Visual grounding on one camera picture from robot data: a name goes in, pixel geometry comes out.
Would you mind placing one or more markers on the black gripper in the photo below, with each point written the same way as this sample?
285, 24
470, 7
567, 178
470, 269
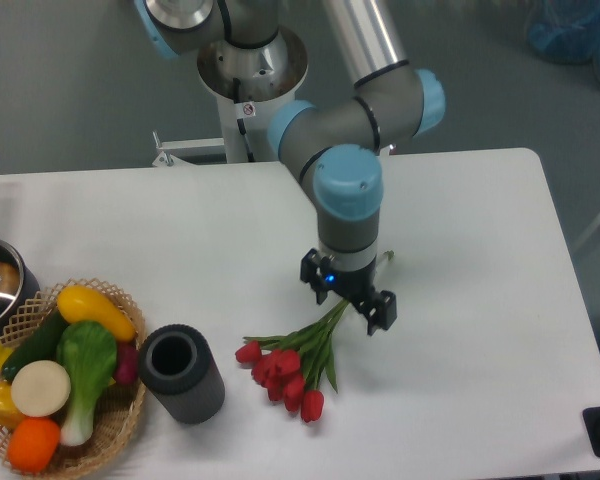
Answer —
352, 281

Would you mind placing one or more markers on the red tulip bouquet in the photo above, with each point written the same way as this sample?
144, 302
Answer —
290, 367

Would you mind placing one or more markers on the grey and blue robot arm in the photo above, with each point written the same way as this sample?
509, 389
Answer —
333, 154

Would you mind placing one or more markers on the dark grey ribbed vase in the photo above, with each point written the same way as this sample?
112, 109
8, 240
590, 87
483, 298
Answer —
176, 365

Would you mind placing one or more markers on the red radish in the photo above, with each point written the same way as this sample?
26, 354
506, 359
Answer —
126, 372

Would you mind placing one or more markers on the woven wicker basket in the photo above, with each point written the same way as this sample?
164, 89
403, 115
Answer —
118, 409

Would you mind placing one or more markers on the green bok choy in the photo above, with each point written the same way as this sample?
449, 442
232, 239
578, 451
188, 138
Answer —
88, 353

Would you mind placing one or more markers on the yellow squash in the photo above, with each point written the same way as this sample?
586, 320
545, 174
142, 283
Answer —
78, 303

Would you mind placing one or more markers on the dark green cucumber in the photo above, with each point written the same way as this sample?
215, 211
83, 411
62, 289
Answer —
41, 344

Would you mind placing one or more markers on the cream round disc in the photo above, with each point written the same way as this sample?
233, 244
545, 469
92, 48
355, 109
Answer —
40, 388

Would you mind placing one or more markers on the blue plastic bag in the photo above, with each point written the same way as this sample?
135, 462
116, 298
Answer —
565, 32

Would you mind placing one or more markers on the orange fruit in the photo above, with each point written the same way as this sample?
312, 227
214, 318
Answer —
33, 444

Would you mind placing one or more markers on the yellow bell pepper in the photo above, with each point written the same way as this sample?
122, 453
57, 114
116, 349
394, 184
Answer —
10, 415

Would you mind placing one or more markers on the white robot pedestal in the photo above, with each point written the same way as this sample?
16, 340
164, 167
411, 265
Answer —
250, 86

